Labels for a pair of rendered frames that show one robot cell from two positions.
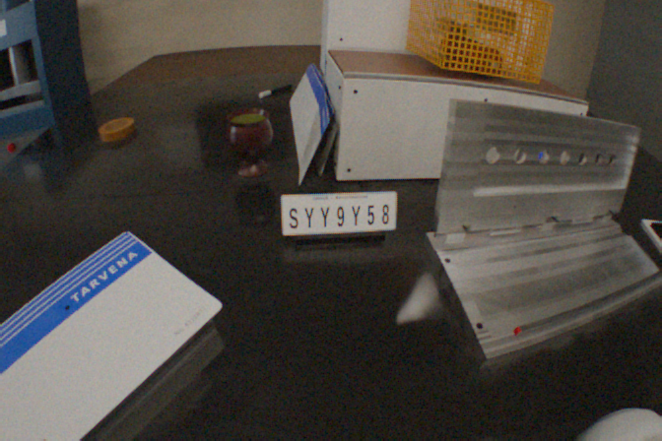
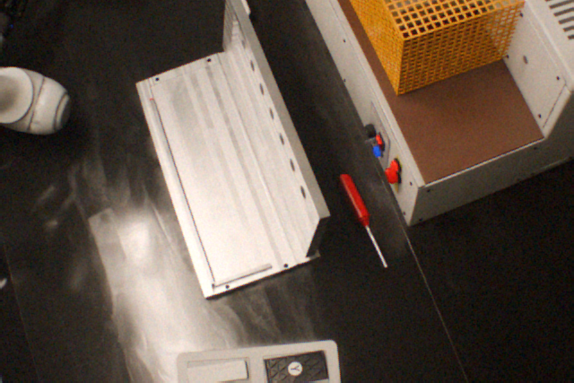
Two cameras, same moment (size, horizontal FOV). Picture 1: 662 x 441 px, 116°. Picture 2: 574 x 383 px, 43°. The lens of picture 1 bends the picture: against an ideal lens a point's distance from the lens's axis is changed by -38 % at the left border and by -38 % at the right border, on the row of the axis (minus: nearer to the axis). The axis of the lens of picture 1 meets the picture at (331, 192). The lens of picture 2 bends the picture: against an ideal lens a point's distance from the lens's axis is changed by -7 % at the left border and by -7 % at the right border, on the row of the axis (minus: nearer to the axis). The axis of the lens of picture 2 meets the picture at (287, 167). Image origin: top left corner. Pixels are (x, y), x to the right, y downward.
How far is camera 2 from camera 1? 1.40 m
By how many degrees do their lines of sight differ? 58
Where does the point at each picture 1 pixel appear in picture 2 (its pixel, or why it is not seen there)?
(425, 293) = (190, 56)
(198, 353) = not seen: outside the picture
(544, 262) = (220, 135)
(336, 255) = (213, 4)
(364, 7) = not seen: outside the picture
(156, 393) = not seen: outside the picture
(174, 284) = not seen: outside the picture
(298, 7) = not seen: outside the picture
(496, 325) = (159, 91)
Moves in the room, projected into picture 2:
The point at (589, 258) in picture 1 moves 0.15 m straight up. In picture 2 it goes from (230, 188) to (218, 154)
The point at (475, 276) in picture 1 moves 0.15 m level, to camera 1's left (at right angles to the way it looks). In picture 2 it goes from (198, 79) to (188, 15)
